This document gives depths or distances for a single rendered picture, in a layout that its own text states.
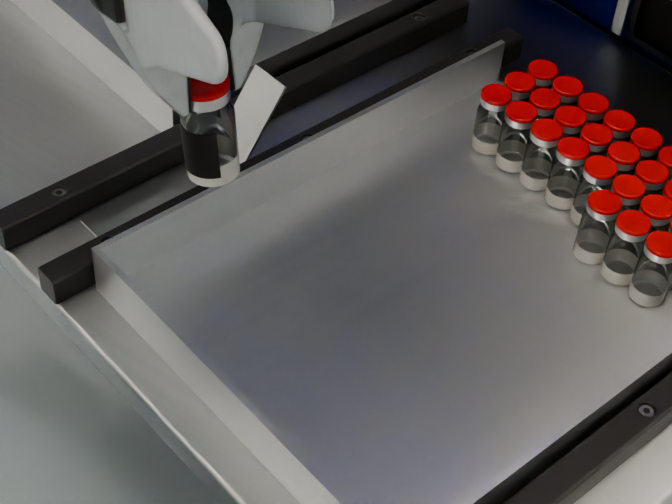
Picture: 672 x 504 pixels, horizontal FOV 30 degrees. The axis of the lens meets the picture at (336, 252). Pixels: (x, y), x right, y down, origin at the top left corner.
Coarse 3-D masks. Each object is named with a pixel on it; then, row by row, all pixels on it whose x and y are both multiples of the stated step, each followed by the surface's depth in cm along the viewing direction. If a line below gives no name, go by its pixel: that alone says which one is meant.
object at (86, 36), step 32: (32, 0) 90; (64, 0) 94; (352, 0) 96; (384, 0) 90; (416, 0) 92; (64, 32) 89; (96, 32) 91; (288, 32) 92; (352, 32) 89; (96, 64) 87; (128, 64) 83; (288, 64) 86; (128, 96) 85; (160, 128) 84
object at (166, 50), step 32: (128, 0) 43; (160, 0) 42; (192, 0) 41; (128, 32) 44; (160, 32) 43; (192, 32) 42; (160, 64) 44; (192, 64) 43; (224, 64) 41; (160, 96) 46
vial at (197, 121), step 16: (224, 96) 48; (192, 112) 48; (208, 112) 48; (224, 112) 48; (192, 128) 48; (208, 128) 48; (224, 128) 49; (224, 144) 49; (224, 160) 50; (192, 176) 50; (224, 176) 50
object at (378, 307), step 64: (384, 128) 83; (448, 128) 85; (256, 192) 78; (320, 192) 80; (384, 192) 80; (448, 192) 81; (512, 192) 81; (128, 256) 73; (192, 256) 76; (256, 256) 76; (320, 256) 76; (384, 256) 76; (448, 256) 77; (512, 256) 77; (128, 320) 72; (192, 320) 72; (256, 320) 72; (320, 320) 72; (384, 320) 73; (448, 320) 73; (512, 320) 73; (576, 320) 74; (640, 320) 74; (192, 384) 68; (256, 384) 69; (320, 384) 69; (384, 384) 69; (448, 384) 70; (512, 384) 70; (576, 384) 70; (640, 384) 67; (256, 448) 65; (320, 448) 66; (384, 448) 66; (448, 448) 66; (512, 448) 67
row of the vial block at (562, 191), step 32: (480, 128) 82; (512, 128) 80; (544, 128) 79; (512, 160) 82; (544, 160) 79; (576, 160) 77; (608, 160) 77; (576, 192) 78; (640, 192) 75; (576, 224) 79
